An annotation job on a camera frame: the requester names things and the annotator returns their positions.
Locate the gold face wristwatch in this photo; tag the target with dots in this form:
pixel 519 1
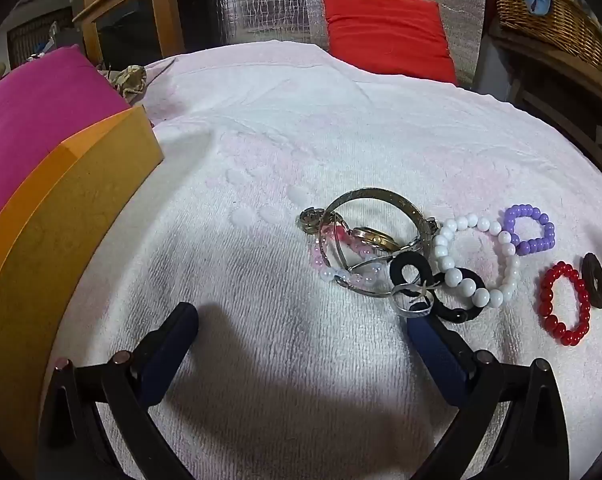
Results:
pixel 373 237

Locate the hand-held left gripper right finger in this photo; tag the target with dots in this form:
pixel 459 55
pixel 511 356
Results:
pixel 438 355

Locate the silver foil insulation sheet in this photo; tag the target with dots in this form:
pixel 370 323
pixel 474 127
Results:
pixel 266 0

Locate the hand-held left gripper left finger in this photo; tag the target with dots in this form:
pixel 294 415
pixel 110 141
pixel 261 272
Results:
pixel 171 350

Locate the wooden shelf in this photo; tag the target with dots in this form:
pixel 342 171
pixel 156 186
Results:
pixel 556 80

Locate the dark wicker basket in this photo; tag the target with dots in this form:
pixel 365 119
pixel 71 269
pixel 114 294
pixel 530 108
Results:
pixel 31 40

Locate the orange cardboard box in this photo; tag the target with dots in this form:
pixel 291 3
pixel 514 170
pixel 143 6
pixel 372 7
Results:
pixel 56 240

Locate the light wicker basket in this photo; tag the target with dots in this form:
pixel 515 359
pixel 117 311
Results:
pixel 566 25

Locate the red pillow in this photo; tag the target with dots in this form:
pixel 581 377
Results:
pixel 386 35

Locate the magenta pillow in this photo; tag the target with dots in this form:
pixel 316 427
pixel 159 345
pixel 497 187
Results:
pixel 31 120

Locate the gold bangle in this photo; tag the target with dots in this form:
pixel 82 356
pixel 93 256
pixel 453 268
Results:
pixel 376 191

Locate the wooden cabinet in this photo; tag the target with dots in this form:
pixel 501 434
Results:
pixel 166 10

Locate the camouflage cloth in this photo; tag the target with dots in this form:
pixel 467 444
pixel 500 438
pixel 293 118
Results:
pixel 128 82

